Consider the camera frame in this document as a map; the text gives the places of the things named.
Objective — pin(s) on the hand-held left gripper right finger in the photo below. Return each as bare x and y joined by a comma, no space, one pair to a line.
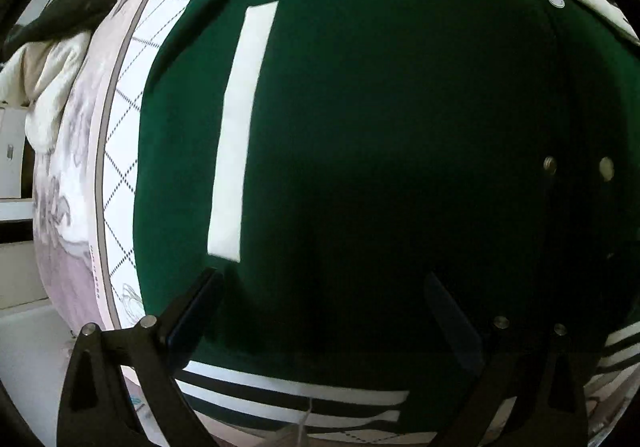
452,314

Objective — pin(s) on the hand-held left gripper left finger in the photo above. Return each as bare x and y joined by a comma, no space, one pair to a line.
192,314

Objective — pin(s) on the green varsity jacket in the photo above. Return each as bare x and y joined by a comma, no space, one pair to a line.
390,127

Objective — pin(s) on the printed bed sheet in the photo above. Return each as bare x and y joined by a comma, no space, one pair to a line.
120,127

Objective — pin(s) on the white drawer cabinet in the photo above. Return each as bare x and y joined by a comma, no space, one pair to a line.
11,152

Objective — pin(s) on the cream cloth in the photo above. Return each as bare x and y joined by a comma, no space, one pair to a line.
47,77

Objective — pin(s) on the dark cloth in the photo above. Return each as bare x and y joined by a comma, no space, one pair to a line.
65,12

